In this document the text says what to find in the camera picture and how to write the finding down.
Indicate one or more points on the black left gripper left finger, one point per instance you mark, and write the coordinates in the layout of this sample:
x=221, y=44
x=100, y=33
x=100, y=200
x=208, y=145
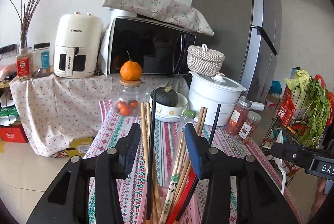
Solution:
x=66, y=198

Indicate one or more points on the white plastic spoon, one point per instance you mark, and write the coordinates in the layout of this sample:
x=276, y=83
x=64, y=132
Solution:
x=279, y=163

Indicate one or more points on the pink plastic utensil basket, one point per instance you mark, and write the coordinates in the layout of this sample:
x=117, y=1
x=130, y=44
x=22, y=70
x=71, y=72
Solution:
x=191, y=214

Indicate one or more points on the red plastic spoon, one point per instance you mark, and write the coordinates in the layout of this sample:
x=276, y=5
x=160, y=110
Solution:
x=185, y=198

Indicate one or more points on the printed bamboo chopstick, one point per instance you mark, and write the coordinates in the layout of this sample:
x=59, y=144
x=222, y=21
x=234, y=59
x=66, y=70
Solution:
x=175, y=176

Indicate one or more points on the brown wooden chopstick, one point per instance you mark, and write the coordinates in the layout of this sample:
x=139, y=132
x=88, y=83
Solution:
x=201, y=119
x=182, y=176

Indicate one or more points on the person's right hand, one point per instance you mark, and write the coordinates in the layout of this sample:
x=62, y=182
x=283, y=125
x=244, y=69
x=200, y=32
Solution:
x=319, y=197

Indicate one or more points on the green leafy vegetables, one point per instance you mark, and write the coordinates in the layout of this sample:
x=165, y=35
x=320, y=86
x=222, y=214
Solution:
x=317, y=124

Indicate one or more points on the yellow cardboard box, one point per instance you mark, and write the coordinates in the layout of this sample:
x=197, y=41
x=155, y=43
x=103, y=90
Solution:
x=78, y=147

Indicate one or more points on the red plastic bag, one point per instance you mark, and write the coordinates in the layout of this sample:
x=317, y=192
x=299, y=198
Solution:
x=304, y=95

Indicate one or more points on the jar of dried slices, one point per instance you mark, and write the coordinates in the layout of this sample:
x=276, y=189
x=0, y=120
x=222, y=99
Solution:
x=249, y=126

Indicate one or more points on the jar of red dried fruit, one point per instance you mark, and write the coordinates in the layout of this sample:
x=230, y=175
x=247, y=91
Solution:
x=239, y=116

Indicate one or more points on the red cardboard box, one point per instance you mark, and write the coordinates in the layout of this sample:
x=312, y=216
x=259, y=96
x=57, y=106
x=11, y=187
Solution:
x=13, y=134

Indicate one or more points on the striped patterned tablecloth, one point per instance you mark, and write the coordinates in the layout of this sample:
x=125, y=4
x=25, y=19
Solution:
x=132, y=190

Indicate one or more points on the floral white cloth cover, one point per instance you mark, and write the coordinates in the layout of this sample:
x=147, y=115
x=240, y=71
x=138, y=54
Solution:
x=55, y=111

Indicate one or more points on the glass jar with tomatoes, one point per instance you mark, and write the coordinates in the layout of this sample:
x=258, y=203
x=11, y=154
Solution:
x=128, y=95

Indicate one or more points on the white electric cooking pot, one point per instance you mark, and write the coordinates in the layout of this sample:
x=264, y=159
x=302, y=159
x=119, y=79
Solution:
x=211, y=91

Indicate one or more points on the white floral ceramic bowl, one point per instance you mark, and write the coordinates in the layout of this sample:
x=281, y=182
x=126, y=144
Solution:
x=174, y=114

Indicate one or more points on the dark green pumpkin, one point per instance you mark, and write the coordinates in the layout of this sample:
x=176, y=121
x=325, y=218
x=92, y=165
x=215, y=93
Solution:
x=166, y=96

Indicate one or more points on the orange tangerine on jar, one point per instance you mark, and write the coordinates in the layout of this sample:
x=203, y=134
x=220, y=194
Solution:
x=131, y=70

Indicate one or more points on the red label glass jar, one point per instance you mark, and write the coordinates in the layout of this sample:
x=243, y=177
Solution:
x=24, y=63

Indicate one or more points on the blue label clear container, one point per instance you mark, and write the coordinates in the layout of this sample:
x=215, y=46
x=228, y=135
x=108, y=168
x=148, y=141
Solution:
x=41, y=60

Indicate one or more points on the white air fryer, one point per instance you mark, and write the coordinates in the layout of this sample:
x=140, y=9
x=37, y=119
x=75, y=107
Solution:
x=77, y=45

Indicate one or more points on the black microwave oven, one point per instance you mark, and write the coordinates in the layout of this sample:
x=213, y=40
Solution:
x=157, y=47

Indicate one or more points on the grey refrigerator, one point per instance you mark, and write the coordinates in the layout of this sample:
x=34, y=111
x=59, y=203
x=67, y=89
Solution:
x=248, y=33

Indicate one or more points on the vase with dry branches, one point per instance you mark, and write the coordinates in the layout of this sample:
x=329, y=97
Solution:
x=25, y=14

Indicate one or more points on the floral microwave dust cover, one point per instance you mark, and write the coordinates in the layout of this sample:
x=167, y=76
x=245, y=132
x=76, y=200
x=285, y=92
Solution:
x=168, y=11

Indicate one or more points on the black wire rack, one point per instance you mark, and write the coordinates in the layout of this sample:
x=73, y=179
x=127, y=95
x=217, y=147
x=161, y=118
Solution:
x=287, y=135

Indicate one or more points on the woven rope lidded basket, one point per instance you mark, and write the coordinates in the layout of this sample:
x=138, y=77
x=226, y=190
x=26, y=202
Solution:
x=203, y=60

